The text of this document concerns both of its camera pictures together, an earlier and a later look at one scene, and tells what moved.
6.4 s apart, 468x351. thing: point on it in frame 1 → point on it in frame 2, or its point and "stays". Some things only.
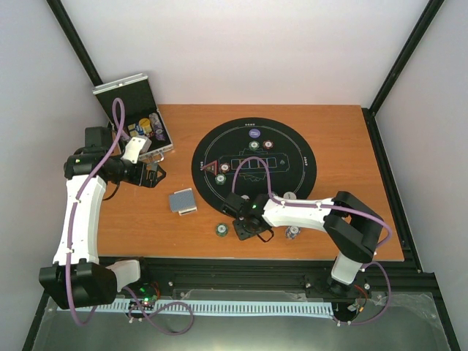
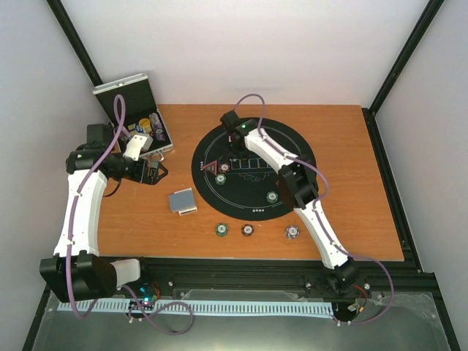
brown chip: [224, 167] stays
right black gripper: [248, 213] → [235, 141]
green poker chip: [221, 229] stays
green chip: [220, 179] stays
